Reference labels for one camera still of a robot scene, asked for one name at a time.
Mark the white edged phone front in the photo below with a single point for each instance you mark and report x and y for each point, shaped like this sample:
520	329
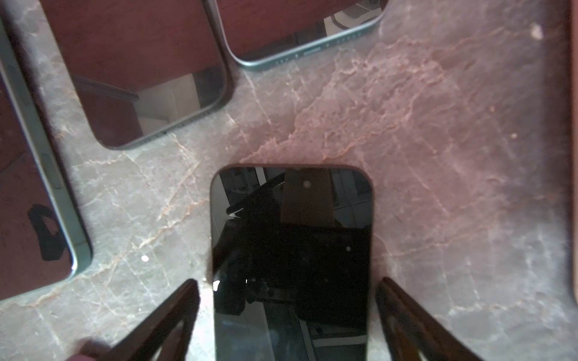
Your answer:
291	262

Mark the black phone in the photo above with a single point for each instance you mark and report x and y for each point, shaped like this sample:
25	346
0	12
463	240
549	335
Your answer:
43	240
263	33
140	68

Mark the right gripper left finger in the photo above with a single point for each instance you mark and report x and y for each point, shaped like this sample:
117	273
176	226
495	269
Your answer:
166	333

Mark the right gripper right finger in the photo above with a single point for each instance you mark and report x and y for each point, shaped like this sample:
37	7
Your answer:
411	333

